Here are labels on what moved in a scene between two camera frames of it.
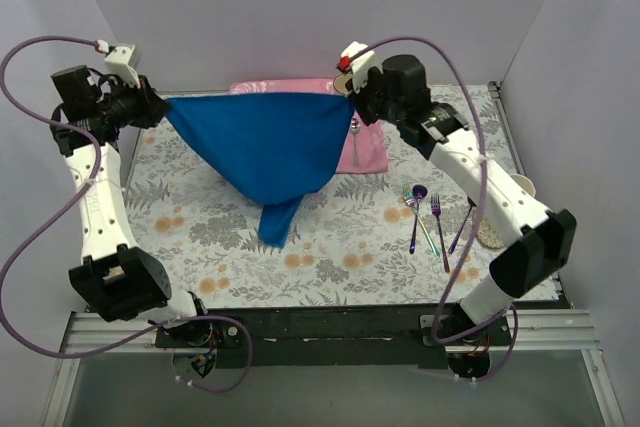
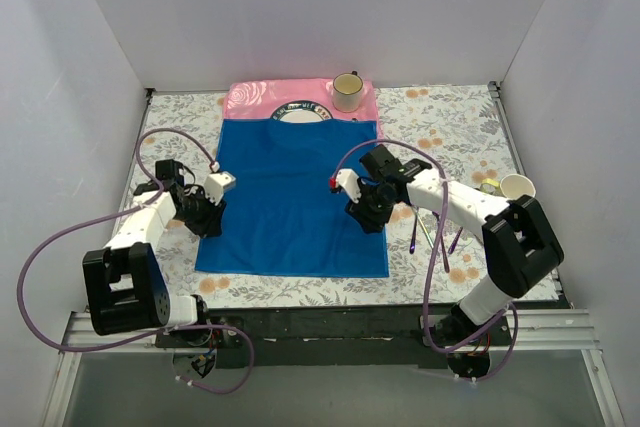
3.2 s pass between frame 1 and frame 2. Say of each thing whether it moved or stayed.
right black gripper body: moved
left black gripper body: moved
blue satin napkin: moved
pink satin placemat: moved
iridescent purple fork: stayed
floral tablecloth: stayed
